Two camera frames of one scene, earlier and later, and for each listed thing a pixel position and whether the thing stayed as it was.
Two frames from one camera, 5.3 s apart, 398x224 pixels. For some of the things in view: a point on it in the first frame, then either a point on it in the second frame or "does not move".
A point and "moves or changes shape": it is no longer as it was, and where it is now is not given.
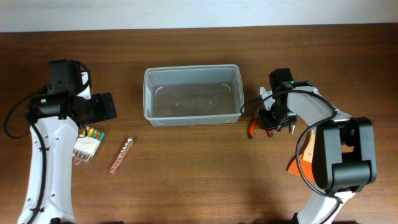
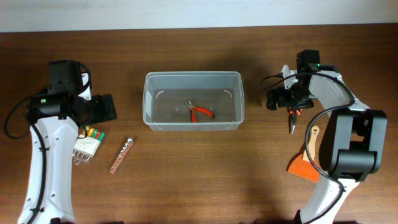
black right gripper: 268,125 → 281,92
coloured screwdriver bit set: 86,144 does not move
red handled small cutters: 251,130 → 194,108
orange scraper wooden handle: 303,167 does not move
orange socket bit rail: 129,141 does not move
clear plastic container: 193,94 moves or changes shape
